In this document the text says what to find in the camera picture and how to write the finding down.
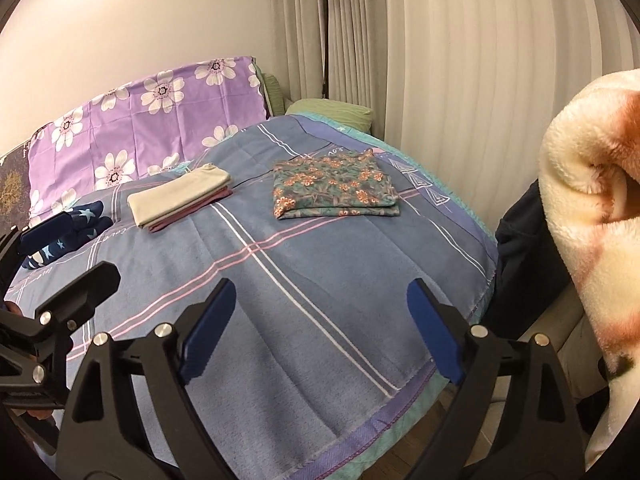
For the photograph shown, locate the teal floral patterned garment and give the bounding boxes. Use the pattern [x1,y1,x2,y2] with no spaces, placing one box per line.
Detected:
[272,150,400,220]

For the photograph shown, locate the navy star fleece garment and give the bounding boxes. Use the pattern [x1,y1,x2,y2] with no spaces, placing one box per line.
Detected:
[21,200,113,270]

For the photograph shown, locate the dark brown patterned pillow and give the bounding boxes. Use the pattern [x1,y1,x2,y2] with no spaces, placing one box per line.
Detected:
[0,144,30,234]

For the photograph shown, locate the beige folded garment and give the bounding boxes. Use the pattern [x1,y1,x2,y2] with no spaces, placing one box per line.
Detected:
[127,162,231,228]

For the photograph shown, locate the purple floral pillow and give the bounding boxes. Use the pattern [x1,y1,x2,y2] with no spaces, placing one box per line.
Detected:
[27,56,267,224]

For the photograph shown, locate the pink folded garment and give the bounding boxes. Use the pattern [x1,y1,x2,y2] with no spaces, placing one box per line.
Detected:
[145,186,232,233]

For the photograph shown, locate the blue plaid bed blanket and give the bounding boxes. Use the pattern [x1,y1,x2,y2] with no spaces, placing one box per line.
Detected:
[4,112,500,480]

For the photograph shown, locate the green pillow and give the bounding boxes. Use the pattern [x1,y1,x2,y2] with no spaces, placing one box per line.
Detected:
[262,73,373,133]

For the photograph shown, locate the beige pleated curtain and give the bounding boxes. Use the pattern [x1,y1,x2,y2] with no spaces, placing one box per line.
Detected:
[271,0,639,228]

